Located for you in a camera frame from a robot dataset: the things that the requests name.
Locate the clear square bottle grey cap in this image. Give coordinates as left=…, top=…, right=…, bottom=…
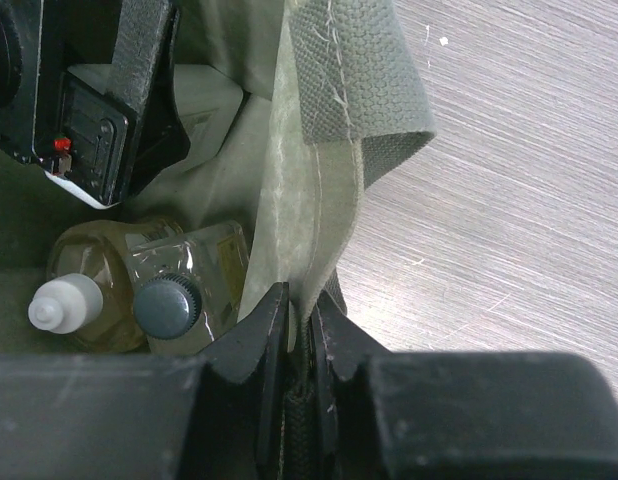
left=125, top=221, right=249, bottom=356

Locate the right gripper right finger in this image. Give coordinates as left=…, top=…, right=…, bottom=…
left=310, top=293, right=618, bottom=479

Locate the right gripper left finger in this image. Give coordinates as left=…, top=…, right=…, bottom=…
left=0, top=283, right=289, bottom=479

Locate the amber liquid bottle white cap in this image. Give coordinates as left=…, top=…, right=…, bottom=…
left=28, top=217, right=183, bottom=353

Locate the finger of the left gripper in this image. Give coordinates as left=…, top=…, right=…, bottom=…
left=106, top=1, right=190, bottom=203

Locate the olive green canvas bag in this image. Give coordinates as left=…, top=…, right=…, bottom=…
left=0, top=1, right=435, bottom=353

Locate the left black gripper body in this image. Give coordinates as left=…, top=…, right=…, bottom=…
left=0, top=1, right=129, bottom=209

